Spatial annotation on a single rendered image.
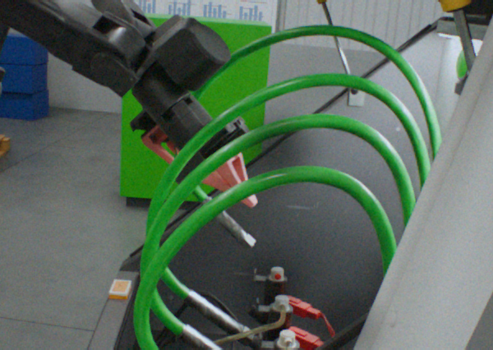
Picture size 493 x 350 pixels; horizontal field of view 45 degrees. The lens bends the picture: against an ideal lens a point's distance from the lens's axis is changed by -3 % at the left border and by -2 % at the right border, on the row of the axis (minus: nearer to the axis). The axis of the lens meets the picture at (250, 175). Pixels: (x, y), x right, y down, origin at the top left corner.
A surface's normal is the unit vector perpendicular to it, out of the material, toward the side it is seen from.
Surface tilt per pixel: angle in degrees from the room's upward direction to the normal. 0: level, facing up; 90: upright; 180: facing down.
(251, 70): 90
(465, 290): 76
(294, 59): 90
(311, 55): 90
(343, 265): 90
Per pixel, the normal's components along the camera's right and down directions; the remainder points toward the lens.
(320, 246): 0.03, 0.28
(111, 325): 0.07, -0.96
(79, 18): 0.49, -0.68
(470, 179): -0.95, -0.29
